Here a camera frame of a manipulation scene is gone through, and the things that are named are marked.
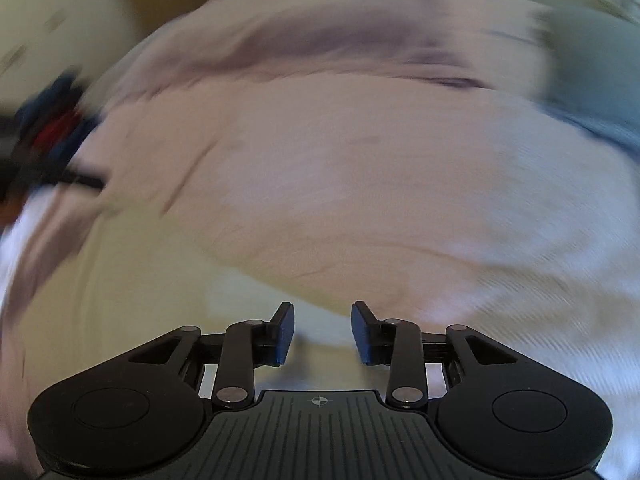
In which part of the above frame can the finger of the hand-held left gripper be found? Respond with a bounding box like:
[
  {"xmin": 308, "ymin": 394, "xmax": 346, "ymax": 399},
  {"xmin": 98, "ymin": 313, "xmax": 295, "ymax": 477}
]
[{"xmin": 0, "ymin": 157, "xmax": 107, "ymax": 194}]

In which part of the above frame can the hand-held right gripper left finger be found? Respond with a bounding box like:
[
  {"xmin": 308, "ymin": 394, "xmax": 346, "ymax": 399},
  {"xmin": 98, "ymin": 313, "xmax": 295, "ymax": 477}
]
[{"xmin": 127, "ymin": 301, "xmax": 297, "ymax": 409}]

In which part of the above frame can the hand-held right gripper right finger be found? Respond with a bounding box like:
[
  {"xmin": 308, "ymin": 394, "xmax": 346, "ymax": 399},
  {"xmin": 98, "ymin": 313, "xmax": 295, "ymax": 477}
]
[{"xmin": 350, "ymin": 301, "xmax": 518, "ymax": 409}]

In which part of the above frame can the white sweater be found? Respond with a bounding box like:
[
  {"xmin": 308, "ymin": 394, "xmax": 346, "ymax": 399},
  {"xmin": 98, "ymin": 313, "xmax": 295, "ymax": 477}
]
[{"xmin": 0, "ymin": 190, "xmax": 361, "ymax": 401}]

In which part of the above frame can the folded red garment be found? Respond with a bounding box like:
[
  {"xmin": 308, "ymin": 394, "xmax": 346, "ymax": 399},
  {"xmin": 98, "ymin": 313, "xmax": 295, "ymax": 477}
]
[{"xmin": 30, "ymin": 110, "xmax": 85, "ymax": 155}]

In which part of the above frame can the folded blue garment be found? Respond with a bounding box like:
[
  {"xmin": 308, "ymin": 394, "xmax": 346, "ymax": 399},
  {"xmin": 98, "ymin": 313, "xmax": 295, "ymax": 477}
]
[{"xmin": 15, "ymin": 72, "xmax": 107, "ymax": 172}]

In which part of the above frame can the lilac pillow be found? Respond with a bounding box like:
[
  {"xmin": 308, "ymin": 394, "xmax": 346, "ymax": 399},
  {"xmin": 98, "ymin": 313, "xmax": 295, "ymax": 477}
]
[{"xmin": 100, "ymin": 0, "xmax": 557, "ymax": 107}]

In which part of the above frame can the blue-grey pillow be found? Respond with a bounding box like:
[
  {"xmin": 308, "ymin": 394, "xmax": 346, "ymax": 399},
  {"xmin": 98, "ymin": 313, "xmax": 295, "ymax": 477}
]
[{"xmin": 535, "ymin": 4, "xmax": 640, "ymax": 157}]

